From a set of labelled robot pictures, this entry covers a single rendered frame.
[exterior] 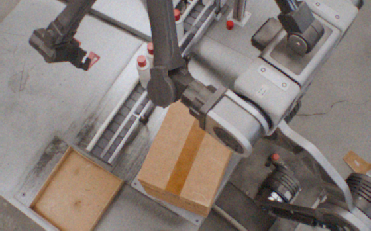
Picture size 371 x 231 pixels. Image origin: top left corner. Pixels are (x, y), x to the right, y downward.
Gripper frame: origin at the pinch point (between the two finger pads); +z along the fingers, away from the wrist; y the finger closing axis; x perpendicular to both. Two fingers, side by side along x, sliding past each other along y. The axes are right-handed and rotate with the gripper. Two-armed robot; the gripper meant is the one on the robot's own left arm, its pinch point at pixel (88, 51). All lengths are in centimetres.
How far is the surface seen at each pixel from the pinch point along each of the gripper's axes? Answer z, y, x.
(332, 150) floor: 139, -94, 18
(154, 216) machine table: 10, -48, 43
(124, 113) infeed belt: 20.7, -13.3, 21.6
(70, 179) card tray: 3, -13, 50
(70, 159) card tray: 6.6, -7.5, 45.8
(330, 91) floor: 160, -71, -9
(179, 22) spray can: 32.3, -11.3, -18.3
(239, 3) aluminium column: 58, -20, -34
